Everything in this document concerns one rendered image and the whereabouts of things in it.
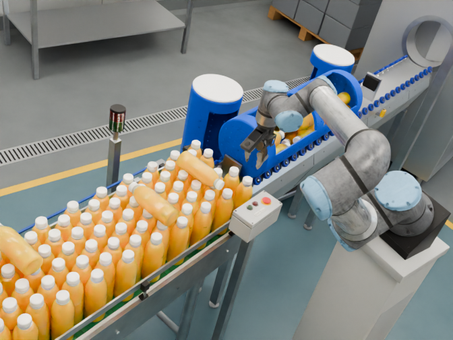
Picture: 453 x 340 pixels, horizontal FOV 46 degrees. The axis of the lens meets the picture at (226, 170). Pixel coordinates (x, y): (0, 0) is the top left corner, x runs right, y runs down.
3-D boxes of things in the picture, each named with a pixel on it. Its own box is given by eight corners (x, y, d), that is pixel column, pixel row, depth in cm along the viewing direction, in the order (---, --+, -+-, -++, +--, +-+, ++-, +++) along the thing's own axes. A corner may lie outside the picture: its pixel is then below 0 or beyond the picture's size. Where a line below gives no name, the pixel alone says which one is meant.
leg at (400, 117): (377, 174, 438) (408, 110, 400) (374, 177, 435) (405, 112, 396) (371, 170, 441) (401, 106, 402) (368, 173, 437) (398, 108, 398)
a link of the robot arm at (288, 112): (302, 104, 183) (288, 85, 192) (274, 124, 185) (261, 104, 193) (313, 121, 189) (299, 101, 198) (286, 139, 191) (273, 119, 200)
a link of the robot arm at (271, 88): (270, 91, 191) (261, 76, 198) (262, 120, 199) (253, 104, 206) (294, 91, 194) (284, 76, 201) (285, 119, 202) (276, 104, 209)
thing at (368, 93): (373, 100, 336) (382, 79, 327) (370, 102, 333) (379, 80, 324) (359, 93, 340) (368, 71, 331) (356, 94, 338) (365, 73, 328)
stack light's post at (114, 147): (107, 299, 295) (122, 139, 228) (102, 303, 293) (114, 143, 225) (103, 295, 297) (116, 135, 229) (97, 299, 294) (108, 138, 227)
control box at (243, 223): (276, 220, 222) (283, 202, 216) (247, 243, 209) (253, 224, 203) (258, 207, 227) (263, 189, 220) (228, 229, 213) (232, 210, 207)
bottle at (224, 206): (212, 234, 222) (220, 201, 211) (208, 222, 228) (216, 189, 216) (228, 233, 224) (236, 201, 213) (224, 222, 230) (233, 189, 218)
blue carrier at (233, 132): (351, 127, 302) (371, 85, 284) (257, 190, 244) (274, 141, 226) (311, 102, 314) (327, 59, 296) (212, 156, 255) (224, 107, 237)
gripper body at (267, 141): (274, 146, 216) (281, 122, 209) (261, 154, 210) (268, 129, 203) (259, 137, 219) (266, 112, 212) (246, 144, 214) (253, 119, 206)
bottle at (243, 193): (245, 222, 232) (254, 189, 220) (228, 218, 232) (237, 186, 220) (246, 210, 237) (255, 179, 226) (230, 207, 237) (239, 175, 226)
